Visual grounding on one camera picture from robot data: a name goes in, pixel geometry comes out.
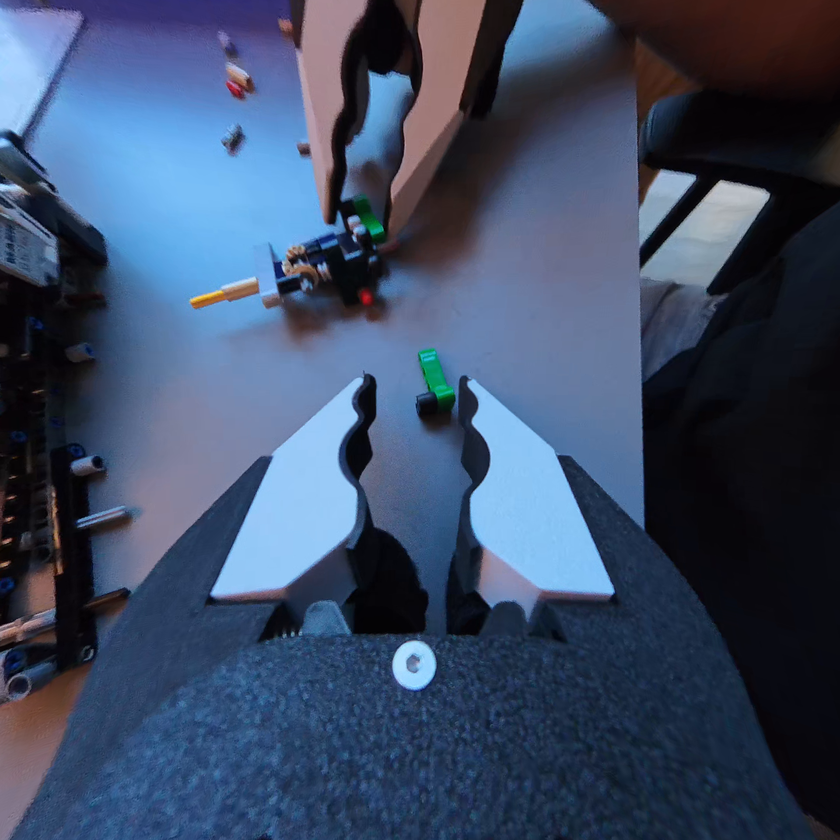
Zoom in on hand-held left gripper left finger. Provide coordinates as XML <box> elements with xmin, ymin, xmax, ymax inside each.
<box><xmin>209</xmin><ymin>374</ymin><xmax>378</xmax><ymax>608</ymax></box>

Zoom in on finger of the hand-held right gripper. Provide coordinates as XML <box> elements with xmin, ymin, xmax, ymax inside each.
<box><xmin>386</xmin><ymin>0</ymin><xmax>491</xmax><ymax>237</ymax></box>
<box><xmin>295</xmin><ymin>0</ymin><xmax>371</xmax><ymax>225</ymax></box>

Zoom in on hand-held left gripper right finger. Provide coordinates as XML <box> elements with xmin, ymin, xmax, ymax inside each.
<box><xmin>455</xmin><ymin>375</ymin><xmax>618</xmax><ymax>610</ymax></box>

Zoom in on person's right forearm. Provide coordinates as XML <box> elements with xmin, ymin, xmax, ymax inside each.
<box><xmin>591</xmin><ymin>0</ymin><xmax>840</xmax><ymax>99</ymax></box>

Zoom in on lego gear subassembly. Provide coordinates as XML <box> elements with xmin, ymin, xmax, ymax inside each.
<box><xmin>189</xmin><ymin>196</ymin><xmax>388</xmax><ymax>324</ymax></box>

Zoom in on white black lego truck model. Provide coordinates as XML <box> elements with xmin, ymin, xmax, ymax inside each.
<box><xmin>0</xmin><ymin>131</ymin><xmax>139</xmax><ymax>703</ymax></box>

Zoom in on green lego angle beam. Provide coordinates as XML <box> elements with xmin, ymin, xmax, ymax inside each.
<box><xmin>417</xmin><ymin>349</ymin><xmax>455</xmax><ymax>414</ymax></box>

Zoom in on black chair armrest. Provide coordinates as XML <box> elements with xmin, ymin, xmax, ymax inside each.
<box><xmin>640</xmin><ymin>92</ymin><xmax>840</xmax><ymax>296</ymax></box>

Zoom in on person's grey trousers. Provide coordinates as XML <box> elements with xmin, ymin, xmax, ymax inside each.
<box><xmin>640</xmin><ymin>279</ymin><xmax>729</xmax><ymax>382</ymax></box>

